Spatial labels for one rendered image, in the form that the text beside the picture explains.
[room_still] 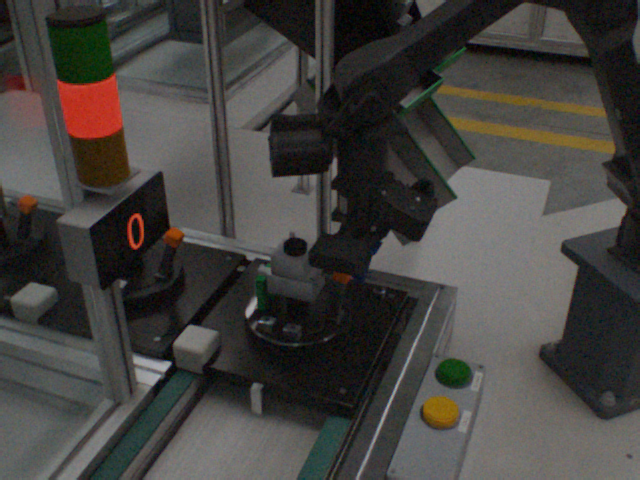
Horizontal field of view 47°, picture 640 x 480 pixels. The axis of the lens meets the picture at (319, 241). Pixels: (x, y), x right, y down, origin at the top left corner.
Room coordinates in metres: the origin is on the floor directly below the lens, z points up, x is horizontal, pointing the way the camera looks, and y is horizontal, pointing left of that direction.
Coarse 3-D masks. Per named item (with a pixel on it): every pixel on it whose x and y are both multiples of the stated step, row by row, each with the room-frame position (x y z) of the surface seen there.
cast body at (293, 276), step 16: (288, 240) 0.77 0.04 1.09; (304, 240) 0.77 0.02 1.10; (272, 256) 0.75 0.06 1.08; (288, 256) 0.75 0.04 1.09; (304, 256) 0.75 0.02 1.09; (272, 272) 0.75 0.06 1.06; (288, 272) 0.74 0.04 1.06; (304, 272) 0.74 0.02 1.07; (320, 272) 0.76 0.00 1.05; (272, 288) 0.75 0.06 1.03; (288, 288) 0.74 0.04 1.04; (304, 288) 0.74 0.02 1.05; (320, 288) 0.76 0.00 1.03
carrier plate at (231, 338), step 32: (352, 288) 0.84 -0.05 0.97; (224, 320) 0.77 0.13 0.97; (352, 320) 0.77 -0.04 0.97; (384, 320) 0.77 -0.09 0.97; (224, 352) 0.70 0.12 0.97; (256, 352) 0.70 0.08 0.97; (352, 352) 0.70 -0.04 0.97; (288, 384) 0.65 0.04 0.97; (320, 384) 0.65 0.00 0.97; (352, 384) 0.65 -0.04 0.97; (352, 416) 0.61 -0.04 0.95
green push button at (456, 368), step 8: (448, 360) 0.69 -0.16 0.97; (456, 360) 0.69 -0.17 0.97; (440, 368) 0.67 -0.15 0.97; (448, 368) 0.67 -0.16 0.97; (456, 368) 0.67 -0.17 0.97; (464, 368) 0.67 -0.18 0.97; (440, 376) 0.66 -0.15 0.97; (448, 376) 0.66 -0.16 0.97; (456, 376) 0.66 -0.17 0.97; (464, 376) 0.66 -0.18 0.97; (456, 384) 0.65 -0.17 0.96
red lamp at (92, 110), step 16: (112, 80) 0.63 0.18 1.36; (64, 96) 0.61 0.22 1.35; (80, 96) 0.61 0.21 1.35; (96, 96) 0.61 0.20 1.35; (112, 96) 0.62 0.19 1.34; (64, 112) 0.62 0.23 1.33; (80, 112) 0.61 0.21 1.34; (96, 112) 0.61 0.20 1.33; (112, 112) 0.62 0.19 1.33; (80, 128) 0.61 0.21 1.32; (96, 128) 0.61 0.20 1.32; (112, 128) 0.62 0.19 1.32
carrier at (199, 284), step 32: (160, 256) 0.89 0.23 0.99; (192, 256) 0.92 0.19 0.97; (224, 256) 0.92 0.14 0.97; (128, 288) 0.81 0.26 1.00; (160, 288) 0.81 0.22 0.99; (192, 288) 0.84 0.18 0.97; (224, 288) 0.86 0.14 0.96; (128, 320) 0.77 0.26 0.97; (160, 320) 0.77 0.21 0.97; (192, 320) 0.77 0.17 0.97; (160, 352) 0.70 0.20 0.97
